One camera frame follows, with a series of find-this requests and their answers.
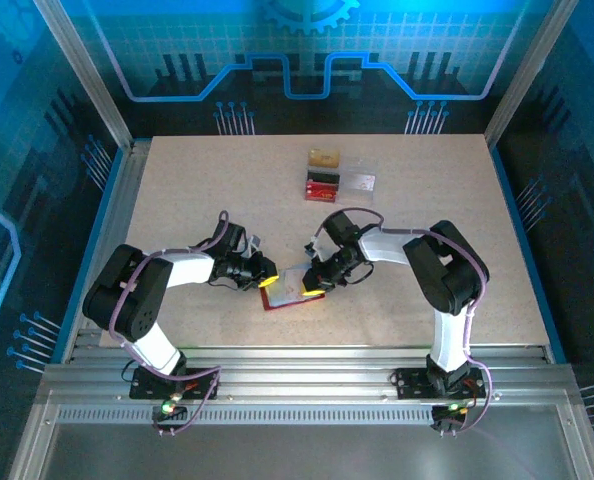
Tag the red card holder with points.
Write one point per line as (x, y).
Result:
(265, 301)

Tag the white plastic bag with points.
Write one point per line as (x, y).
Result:
(289, 287)

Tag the clear plastic card box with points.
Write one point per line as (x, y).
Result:
(359, 162)

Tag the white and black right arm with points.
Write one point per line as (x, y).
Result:
(387, 247)

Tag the white card red print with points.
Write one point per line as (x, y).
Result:
(361, 182)

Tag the black card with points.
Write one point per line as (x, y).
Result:
(323, 177)

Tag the gold card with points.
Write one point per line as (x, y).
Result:
(324, 158)

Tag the slotted aluminium strip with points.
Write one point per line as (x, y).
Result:
(302, 415)

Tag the blue table edge strip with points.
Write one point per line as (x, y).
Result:
(91, 252)
(525, 250)

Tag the small circuit board with light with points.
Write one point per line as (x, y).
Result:
(169, 410)
(449, 412)

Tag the grey steel sheet panel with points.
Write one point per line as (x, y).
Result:
(302, 455)

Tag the wide aluminium rail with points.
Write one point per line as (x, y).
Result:
(302, 370)

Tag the aluminium side rail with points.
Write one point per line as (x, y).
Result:
(117, 225)

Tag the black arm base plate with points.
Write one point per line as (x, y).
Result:
(142, 387)
(407, 385)

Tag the aluminium frame post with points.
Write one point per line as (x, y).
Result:
(88, 75)
(529, 75)

